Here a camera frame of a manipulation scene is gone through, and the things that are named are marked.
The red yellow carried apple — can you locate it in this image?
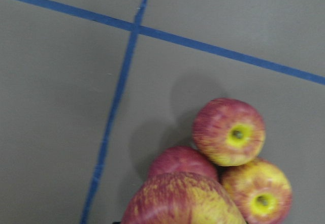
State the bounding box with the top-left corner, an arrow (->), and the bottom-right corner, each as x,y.
121,172 -> 246,224

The red yellow apple far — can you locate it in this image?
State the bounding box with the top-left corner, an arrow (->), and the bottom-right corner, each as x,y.
147,146 -> 219,181

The red yellow apple near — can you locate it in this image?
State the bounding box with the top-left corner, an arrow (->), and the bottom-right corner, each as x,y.
192,98 -> 266,167

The red yellow apple side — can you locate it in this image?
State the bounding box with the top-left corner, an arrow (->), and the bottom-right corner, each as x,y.
221,157 -> 293,224

